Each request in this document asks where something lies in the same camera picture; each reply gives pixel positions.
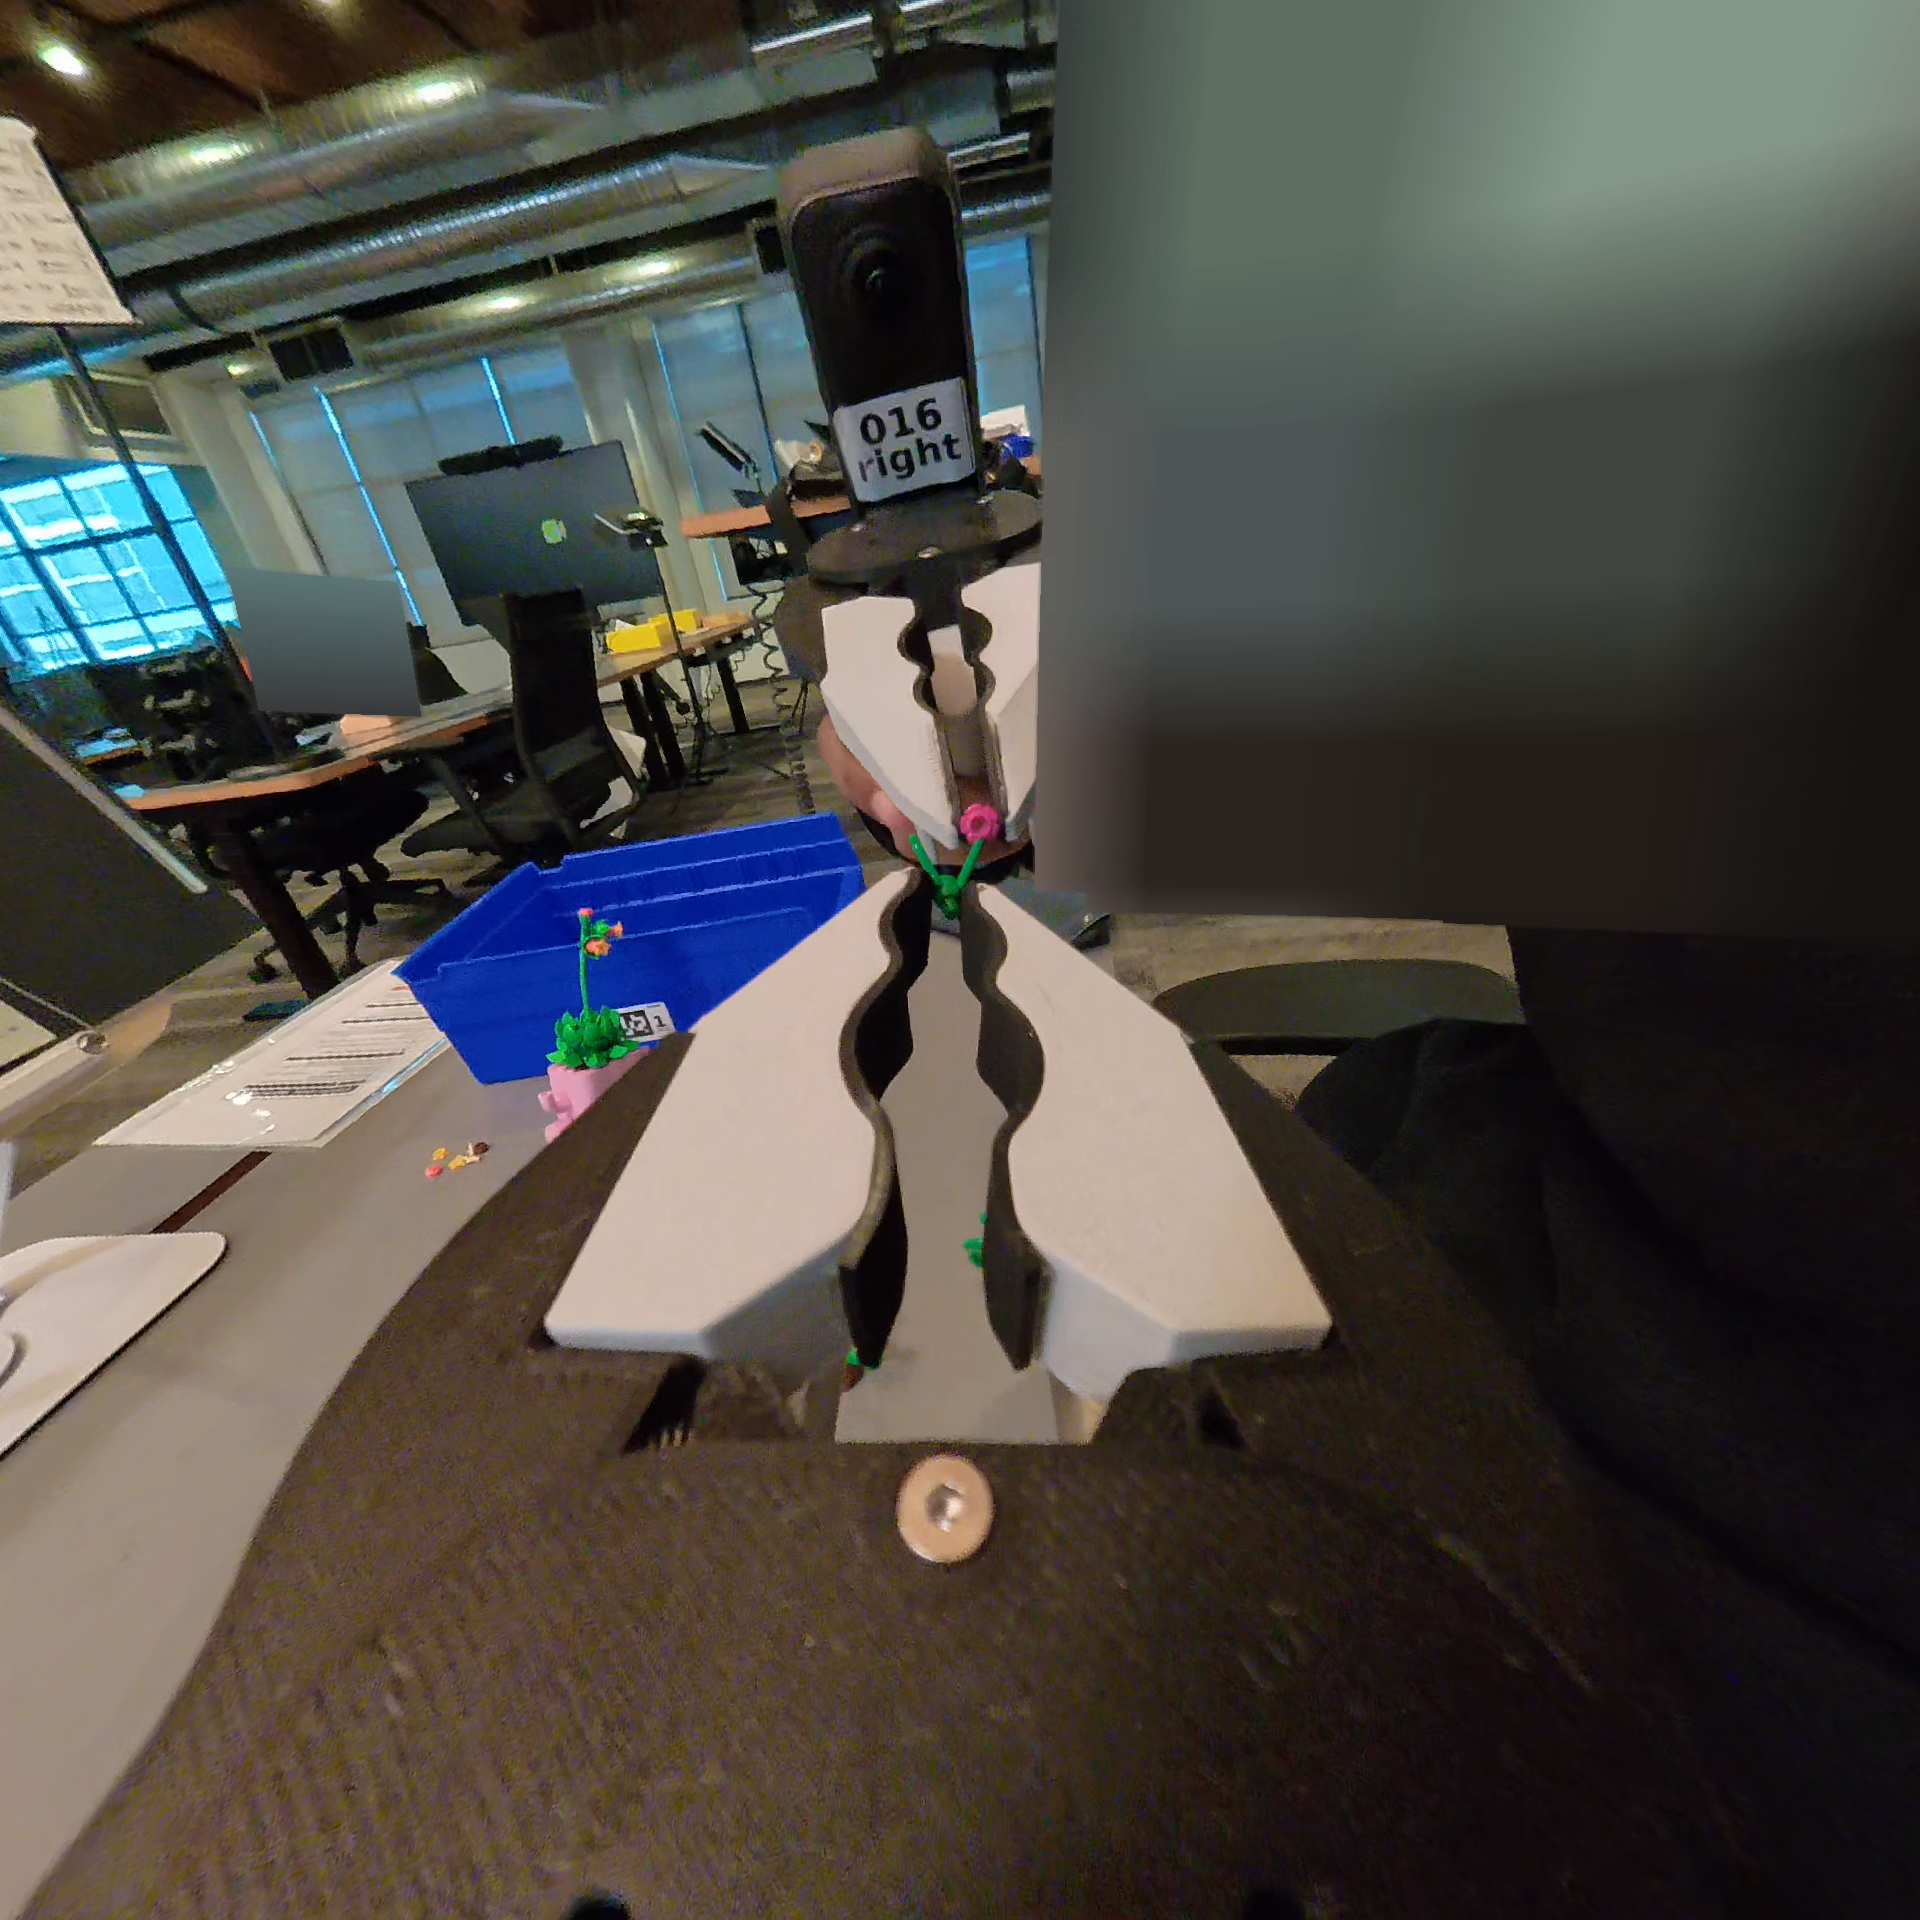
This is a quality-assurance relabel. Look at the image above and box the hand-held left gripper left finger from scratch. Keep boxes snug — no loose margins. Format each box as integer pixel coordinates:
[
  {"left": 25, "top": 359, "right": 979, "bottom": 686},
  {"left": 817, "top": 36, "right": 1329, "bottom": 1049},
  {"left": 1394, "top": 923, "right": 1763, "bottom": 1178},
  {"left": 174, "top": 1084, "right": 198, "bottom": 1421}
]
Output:
[{"left": 539, "top": 865, "right": 932, "bottom": 1363}]

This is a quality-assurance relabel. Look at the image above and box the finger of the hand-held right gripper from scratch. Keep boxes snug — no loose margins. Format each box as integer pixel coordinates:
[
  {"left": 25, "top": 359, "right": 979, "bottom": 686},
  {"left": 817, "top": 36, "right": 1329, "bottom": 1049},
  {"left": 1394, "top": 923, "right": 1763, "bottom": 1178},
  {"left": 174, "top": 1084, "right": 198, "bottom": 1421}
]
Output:
[
  {"left": 925, "top": 566, "right": 1044, "bottom": 842},
  {"left": 819, "top": 593, "right": 965, "bottom": 852}
]

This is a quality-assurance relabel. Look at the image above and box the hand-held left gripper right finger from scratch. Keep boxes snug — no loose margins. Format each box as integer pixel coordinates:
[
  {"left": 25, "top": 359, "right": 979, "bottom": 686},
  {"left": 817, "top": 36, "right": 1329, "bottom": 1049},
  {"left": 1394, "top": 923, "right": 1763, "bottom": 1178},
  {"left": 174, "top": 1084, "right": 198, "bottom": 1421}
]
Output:
[{"left": 955, "top": 882, "right": 1336, "bottom": 1400}]

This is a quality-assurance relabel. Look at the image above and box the person's right hand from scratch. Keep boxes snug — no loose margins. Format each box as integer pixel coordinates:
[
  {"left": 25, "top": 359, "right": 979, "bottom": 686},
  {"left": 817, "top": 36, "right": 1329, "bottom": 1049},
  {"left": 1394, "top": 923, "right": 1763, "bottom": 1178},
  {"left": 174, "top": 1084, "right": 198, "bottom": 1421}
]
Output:
[{"left": 813, "top": 712, "right": 1037, "bottom": 888}]

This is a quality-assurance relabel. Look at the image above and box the desk with yellow box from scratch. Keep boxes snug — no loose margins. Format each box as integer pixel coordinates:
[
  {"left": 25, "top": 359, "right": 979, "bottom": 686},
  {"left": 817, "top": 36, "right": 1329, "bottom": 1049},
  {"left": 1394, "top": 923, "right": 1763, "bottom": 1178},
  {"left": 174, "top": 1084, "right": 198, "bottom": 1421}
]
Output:
[{"left": 591, "top": 612, "right": 761, "bottom": 785}]

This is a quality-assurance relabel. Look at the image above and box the pink toy flower pot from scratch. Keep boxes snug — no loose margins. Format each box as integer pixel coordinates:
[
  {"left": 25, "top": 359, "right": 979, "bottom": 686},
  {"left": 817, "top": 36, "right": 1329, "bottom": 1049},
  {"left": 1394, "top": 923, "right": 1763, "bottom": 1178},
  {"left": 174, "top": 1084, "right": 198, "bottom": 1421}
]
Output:
[{"left": 539, "top": 903, "right": 671, "bottom": 1145}]

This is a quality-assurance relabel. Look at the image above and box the wooden edged standing desk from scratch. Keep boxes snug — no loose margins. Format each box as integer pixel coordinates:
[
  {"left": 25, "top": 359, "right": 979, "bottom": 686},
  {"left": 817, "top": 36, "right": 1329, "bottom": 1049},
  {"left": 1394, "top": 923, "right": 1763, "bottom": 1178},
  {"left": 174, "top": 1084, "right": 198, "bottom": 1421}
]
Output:
[{"left": 681, "top": 486, "right": 845, "bottom": 781}]

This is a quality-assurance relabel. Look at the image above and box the blue plastic bin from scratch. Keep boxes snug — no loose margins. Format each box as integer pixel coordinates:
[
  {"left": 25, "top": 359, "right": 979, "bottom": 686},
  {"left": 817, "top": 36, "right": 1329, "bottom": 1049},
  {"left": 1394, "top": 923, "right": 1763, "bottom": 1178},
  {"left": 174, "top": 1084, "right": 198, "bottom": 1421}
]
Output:
[{"left": 392, "top": 811, "right": 869, "bottom": 1085}]

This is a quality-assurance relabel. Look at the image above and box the large black monitor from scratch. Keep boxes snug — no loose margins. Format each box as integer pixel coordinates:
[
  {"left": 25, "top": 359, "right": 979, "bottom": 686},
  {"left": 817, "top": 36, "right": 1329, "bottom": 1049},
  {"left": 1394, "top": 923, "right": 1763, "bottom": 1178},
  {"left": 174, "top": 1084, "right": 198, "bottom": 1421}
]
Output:
[{"left": 403, "top": 437, "right": 664, "bottom": 626}]

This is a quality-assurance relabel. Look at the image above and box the laminated printed paper sheet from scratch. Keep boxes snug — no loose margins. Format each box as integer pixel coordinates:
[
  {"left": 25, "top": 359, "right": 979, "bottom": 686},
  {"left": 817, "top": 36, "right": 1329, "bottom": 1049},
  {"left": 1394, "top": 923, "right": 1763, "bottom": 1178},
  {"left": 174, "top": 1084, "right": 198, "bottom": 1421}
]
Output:
[{"left": 93, "top": 956, "right": 456, "bottom": 1152}]

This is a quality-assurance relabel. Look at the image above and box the person's black sweater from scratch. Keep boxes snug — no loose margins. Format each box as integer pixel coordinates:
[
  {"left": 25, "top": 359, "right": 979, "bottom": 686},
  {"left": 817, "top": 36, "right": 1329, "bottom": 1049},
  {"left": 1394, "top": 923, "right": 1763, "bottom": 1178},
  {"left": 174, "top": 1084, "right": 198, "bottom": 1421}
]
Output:
[{"left": 1295, "top": 926, "right": 1920, "bottom": 1698}]

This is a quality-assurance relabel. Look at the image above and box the wooden edged office desk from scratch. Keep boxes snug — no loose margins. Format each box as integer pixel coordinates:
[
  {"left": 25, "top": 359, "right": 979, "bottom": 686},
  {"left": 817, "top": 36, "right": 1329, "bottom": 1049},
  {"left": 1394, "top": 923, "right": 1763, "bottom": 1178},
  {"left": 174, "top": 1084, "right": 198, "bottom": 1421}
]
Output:
[{"left": 125, "top": 681, "right": 521, "bottom": 1001}]

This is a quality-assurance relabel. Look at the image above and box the white monitor stand base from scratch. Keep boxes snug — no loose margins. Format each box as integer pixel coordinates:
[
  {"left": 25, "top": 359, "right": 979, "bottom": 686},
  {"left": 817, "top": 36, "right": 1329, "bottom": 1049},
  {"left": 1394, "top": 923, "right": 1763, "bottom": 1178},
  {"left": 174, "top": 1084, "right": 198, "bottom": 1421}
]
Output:
[{"left": 0, "top": 1230, "right": 227, "bottom": 1459}]

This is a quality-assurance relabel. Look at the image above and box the dark grey panel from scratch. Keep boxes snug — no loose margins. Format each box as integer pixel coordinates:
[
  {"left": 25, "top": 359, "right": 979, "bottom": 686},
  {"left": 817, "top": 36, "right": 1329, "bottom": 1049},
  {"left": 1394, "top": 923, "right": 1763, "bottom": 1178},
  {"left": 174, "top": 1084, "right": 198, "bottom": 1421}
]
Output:
[{"left": 0, "top": 704, "right": 266, "bottom": 1040}]

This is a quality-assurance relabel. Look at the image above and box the hanging printed paper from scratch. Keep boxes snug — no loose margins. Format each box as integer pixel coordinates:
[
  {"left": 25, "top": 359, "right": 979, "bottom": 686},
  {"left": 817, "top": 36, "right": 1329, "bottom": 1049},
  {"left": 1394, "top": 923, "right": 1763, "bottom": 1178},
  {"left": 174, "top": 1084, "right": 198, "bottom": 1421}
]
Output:
[{"left": 0, "top": 115, "right": 142, "bottom": 329}]

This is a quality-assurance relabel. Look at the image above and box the silver ventilation duct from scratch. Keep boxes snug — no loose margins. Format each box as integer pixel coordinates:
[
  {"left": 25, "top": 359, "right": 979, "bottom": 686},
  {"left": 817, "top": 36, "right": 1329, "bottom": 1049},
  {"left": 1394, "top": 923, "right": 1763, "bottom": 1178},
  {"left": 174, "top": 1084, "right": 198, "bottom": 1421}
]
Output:
[{"left": 66, "top": 89, "right": 1051, "bottom": 327}]

